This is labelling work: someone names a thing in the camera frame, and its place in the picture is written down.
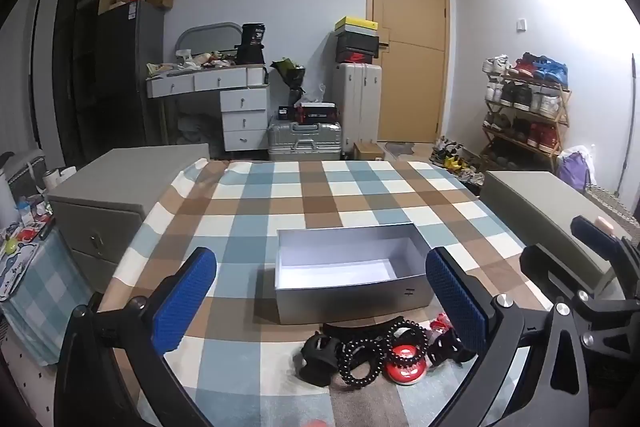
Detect rows of shoes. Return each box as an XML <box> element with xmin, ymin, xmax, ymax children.
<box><xmin>481</xmin><ymin>52</ymin><xmax>570</xmax><ymax>152</ymax></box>

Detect clutter of desk items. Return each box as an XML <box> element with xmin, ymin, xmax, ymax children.
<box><xmin>145</xmin><ymin>49</ymin><xmax>237</xmax><ymax>76</ymax></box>

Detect black and red case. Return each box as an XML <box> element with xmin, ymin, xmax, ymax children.
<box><xmin>294</xmin><ymin>102</ymin><xmax>337</xmax><ymax>126</ymax></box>

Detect grey cloth bundle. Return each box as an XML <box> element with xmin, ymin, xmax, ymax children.
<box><xmin>176</xmin><ymin>113</ymin><xmax>212</xmax><ymax>146</ymax></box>

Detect black refrigerator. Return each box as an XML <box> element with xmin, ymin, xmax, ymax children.
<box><xmin>96</xmin><ymin>0</ymin><xmax>166</xmax><ymax>150</ymax></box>

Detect grey framed mirror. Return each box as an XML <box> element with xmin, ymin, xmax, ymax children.
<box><xmin>174</xmin><ymin>22</ymin><xmax>244</xmax><ymax>58</ymax></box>

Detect brown cardboard box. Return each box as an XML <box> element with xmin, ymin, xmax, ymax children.
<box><xmin>352</xmin><ymin>142</ymin><xmax>386</xmax><ymax>162</ymax></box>

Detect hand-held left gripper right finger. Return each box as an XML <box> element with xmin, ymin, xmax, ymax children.
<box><xmin>424</xmin><ymin>247</ymin><xmax>599</xmax><ymax>427</ymax></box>

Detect black bead bracelet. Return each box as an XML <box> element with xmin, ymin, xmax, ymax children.
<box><xmin>338</xmin><ymin>341</ymin><xmax>387</xmax><ymax>389</ymax></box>
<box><xmin>384</xmin><ymin>317</ymin><xmax>432</xmax><ymax>370</ymax></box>

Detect black hair claw clip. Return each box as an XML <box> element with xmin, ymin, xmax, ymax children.
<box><xmin>299</xmin><ymin>331</ymin><xmax>347</xmax><ymax>387</ymax></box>

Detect grey pole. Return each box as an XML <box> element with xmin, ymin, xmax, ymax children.
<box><xmin>618</xmin><ymin>53</ymin><xmax>639</xmax><ymax>194</ymax></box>

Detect pile of shoes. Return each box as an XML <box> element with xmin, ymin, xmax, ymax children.
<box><xmin>431</xmin><ymin>136</ymin><xmax>487</xmax><ymax>186</ymax></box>

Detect dark wardrobe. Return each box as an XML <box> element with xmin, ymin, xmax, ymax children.
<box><xmin>51</xmin><ymin>0</ymin><xmax>117</xmax><ymax>168</ymax></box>

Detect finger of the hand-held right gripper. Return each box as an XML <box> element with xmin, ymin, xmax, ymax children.
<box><xmin>571</xmin><ymin>215</ymin><xmax>640</xmax><ymax>280</ymax></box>
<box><xmin>519</xmin><ymin>243</ymin><xmax>608</xmax><ymax>308</ymax></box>

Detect white suitcase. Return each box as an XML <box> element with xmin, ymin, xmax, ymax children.
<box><xmin>333</xmin><ymin>62</ymin><xmax>383</xmax><ymax>154</ymax></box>

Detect purple bag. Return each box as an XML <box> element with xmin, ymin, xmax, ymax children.
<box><xmin>557</xmin><ymin>145</ymin><xmax>597</xmax><ymax>194</ymax></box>

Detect white curtain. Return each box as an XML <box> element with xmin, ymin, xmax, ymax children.
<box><xmin>29</xmin><ymin>0</ymin><xmax>65</xmax><ymax>155</ymax></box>

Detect grey bedside cabinet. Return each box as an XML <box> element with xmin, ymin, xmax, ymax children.
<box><xmin>479</xmin><ymin>170</ymin><xmax>640</xmax><ymax>290</ymax></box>
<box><xmin>47</xmin><ymin>143</ymin><xmax>211</xmax><ymax>294</ymax></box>

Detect wooden door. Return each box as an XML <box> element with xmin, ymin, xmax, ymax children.
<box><xmin>366</xmin><ymin>0</ymin><xmax>450</xmax><ymax>144</ymax></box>

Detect silver box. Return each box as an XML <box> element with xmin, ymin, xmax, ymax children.
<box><xmin>274</xmin><ymin>223</ymin><xmax>433</xmax><ymax>326</ymax></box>

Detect cluttered side table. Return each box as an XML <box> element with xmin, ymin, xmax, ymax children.
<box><xmin>0</xmin><ymin>194</ymin><xmax>96</xmax><ymax>367</ymax></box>

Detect plaid blanket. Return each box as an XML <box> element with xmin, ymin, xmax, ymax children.
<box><xmin>97</xmin><ymin>158</ymin><xmax>561</xmax><ymax>427</ymax></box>

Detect black bag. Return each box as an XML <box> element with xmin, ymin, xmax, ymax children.
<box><xmin>234</xmin><ymin>23</ymin><xmax>266</xmax><ymax>66</ymax></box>

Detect yellow shoe box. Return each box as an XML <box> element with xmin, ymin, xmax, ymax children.
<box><xmin>334</xmin><ymin>16</ymin><xmax>380</xmax><ymax>33</ymax></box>

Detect red round ornament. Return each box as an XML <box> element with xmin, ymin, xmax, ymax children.
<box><xmin>384</xmin><ymin>344</ymin><xmax>427</xmax><ymax>386</ymax></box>

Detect black and red shoe box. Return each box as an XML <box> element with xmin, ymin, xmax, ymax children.
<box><xmin>335</xmin><ymin>49</ymin><xmax>379</xmax><ymax>64</ymax></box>

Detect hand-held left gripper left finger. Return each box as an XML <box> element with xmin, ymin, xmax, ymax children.
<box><xmin>52</xmin><ymin>247</ymin><xmax>218</xmax><ymax>427</ymax></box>

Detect white appliance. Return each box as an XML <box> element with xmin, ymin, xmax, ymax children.
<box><xmin>0</xmin><ymin>149</ymin><xmax>47</xmax><ymax>228</ymax></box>

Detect white desk with drawers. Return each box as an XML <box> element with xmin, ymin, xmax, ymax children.
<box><xmin>145</xmin><ymin>63</ymin><xmax>271</xmax><ymax>152</ymax></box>

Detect small black hair clip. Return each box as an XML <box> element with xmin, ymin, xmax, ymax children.
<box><xmin>426</xmin><ymin>331</ymin><xmax>475</xmax><ymax>364</ymax></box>

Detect silver suitcase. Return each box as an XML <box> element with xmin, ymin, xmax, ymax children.
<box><xmin>267</xmin><ymin>121</ymin><xmax>344</xmax><ymax>162</ymax></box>

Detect woven basket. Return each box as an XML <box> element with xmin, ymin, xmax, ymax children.
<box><xmin>584</xmin><ymin>185</ymin><xmax>640</xmax><ymax>230</ymax></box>

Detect black wrapped bouquet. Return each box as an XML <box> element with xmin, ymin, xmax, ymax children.
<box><xmin>270</xmin><ymin>56</ymin><xmax>307</xmax><ymax>106</ymax></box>

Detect wooden shoe rack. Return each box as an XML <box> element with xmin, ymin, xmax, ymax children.
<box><xmin>480</xmin><ymin>74</ymin><xmax>572</xmax><ymax>173</ymax></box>

